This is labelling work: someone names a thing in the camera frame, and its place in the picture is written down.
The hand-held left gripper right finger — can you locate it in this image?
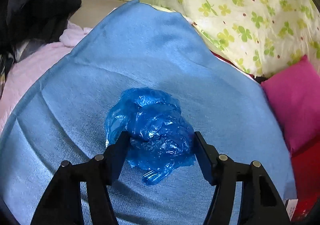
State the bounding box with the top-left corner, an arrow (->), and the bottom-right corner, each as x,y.
194,131 -> 292,225

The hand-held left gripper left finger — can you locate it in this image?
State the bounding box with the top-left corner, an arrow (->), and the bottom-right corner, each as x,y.
30,131 -> 131,225

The blue plastic bag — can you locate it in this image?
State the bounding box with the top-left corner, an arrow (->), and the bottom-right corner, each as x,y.
104,88 -> 195,185

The red paper shopping bag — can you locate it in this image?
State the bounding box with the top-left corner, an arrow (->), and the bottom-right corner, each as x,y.
284,137 -> 320,224

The magenta pillow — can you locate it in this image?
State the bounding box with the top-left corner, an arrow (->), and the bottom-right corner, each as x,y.
260,55 -> 320,155

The light blue blanket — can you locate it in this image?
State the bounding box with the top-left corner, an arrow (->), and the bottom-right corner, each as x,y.
0,0 -> 298,225

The light pink bed sheet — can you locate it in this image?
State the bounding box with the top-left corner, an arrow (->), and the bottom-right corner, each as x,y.
0,21 -> 93,135

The green clover print quilt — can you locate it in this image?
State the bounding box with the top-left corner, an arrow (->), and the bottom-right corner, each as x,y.
129,0 -> 320,78

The beige cushion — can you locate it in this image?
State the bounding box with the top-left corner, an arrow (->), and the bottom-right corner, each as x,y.
69,0 -> 133,26

